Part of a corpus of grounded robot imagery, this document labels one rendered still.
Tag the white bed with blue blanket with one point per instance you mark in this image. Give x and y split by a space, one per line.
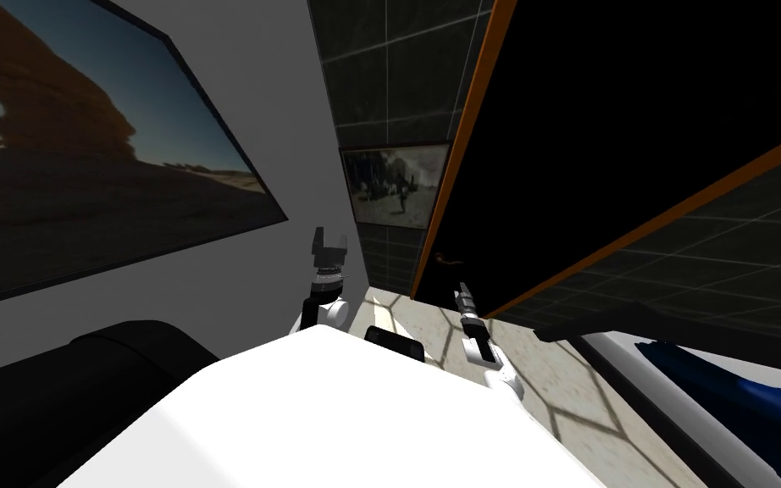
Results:
722 400

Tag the black door with orange edge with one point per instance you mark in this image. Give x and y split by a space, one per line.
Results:
600 135

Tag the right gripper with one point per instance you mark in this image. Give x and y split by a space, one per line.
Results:
466 302

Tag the small grey framed picture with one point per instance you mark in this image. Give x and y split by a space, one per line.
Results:
396 183

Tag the large desert landscape picture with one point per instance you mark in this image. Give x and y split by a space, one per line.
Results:
79 156

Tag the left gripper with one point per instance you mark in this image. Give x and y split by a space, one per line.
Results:
329 259

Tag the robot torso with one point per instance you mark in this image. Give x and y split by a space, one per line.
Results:
336 413

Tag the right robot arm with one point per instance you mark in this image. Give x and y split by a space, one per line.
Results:
489 356

